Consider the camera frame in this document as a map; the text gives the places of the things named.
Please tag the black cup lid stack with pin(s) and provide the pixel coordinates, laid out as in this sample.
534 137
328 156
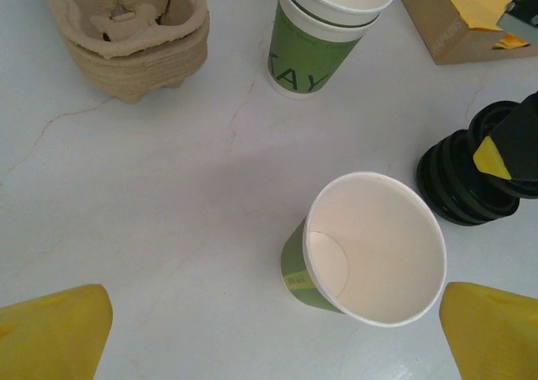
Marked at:
445 178

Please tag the brown pulp cup carrier stack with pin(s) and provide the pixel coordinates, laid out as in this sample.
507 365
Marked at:
126 77

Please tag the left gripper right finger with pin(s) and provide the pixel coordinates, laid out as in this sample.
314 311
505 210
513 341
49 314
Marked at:
496 338

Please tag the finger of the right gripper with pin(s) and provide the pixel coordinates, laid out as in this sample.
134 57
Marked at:
517 144

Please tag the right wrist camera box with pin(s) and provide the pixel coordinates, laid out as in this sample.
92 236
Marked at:
521 18

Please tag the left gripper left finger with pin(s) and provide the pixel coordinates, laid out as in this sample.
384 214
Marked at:
50 338

